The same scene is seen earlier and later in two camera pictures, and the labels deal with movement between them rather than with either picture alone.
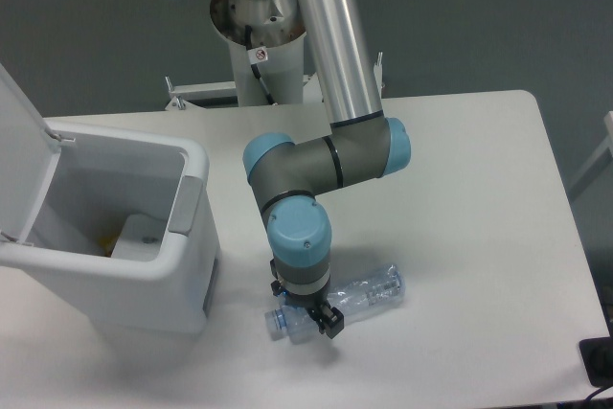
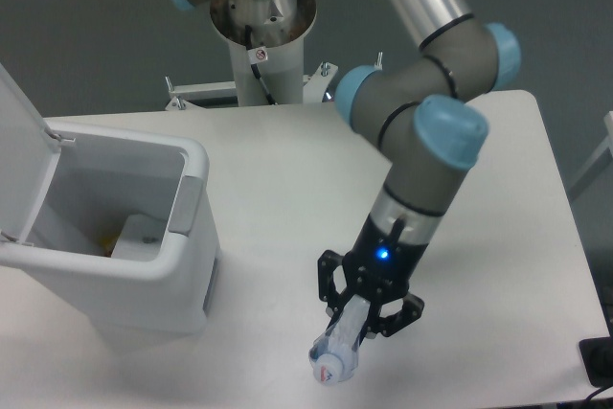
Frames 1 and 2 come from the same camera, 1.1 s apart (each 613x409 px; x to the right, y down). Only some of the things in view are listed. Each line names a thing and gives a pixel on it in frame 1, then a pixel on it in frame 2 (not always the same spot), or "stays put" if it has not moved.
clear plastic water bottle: (369, 294) → (333, 354)
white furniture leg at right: (596, 165) stays put
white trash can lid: (29, 157) stays put
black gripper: (331, 323) → (380, 263)
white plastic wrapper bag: (142, 238) stays put
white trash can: (127, 233) stays put
